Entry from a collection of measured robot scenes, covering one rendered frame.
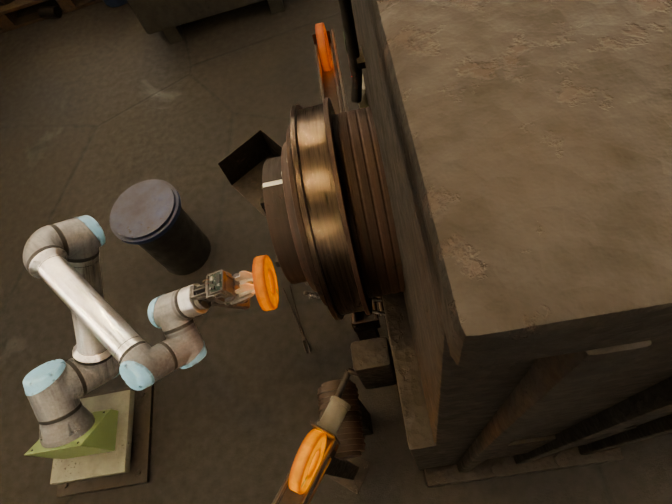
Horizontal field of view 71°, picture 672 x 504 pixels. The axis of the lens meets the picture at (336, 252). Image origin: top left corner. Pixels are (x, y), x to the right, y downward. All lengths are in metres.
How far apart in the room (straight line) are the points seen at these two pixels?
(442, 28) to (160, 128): 2.85
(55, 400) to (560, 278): 1.94
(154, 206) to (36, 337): 0.99
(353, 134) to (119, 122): 2.57
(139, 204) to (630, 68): 2.05
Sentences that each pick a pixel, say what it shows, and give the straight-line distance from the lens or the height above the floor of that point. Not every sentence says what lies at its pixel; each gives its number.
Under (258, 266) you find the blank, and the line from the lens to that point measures 1.28.
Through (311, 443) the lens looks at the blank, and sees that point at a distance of 1.25.
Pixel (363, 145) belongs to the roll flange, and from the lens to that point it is 0.88.
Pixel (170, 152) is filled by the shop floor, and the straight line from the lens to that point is 2.98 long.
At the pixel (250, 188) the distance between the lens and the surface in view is 1.82.
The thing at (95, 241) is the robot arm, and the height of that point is 0.75.
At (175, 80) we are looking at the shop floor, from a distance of 3.40.
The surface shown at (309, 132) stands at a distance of 0.89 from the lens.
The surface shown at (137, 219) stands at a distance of 2.19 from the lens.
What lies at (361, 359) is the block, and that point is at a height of 0.80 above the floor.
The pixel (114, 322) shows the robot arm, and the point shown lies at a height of 0.83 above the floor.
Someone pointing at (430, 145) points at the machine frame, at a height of 1.76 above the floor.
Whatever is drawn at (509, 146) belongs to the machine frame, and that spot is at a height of 1.76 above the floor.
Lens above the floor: 1.98
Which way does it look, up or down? 61 degrees down
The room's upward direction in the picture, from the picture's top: 21 degrees counter-clockwise
